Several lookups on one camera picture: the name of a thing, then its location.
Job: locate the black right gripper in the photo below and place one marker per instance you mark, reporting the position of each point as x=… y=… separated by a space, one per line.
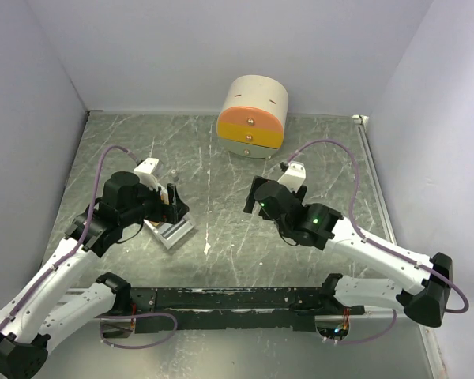
x=250 y=200

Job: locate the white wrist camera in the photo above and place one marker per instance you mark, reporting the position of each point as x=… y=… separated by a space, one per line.
x=147 y=172
x=293 y=175

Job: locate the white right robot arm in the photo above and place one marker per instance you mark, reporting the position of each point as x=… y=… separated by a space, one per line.
x=414 y=283

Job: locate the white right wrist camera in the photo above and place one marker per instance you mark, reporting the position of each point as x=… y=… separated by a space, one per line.
x=293 y=175

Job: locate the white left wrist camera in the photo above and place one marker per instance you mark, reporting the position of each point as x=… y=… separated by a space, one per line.
x=147 y=172

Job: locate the aluminium frame rail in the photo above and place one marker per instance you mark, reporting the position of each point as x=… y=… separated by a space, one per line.
x=361 y=123

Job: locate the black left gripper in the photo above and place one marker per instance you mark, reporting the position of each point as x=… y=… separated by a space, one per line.
x=174 y=208

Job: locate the white card tray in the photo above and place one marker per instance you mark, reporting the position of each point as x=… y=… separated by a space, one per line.
x=170 y=234

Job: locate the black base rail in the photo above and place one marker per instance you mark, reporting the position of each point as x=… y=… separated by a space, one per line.
x=295 y=308

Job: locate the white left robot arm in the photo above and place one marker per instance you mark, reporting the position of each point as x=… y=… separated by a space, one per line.
x=31 y=324

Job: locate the round three-drawer mini cabinet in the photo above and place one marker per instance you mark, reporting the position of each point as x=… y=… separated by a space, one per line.
x=252 y=121

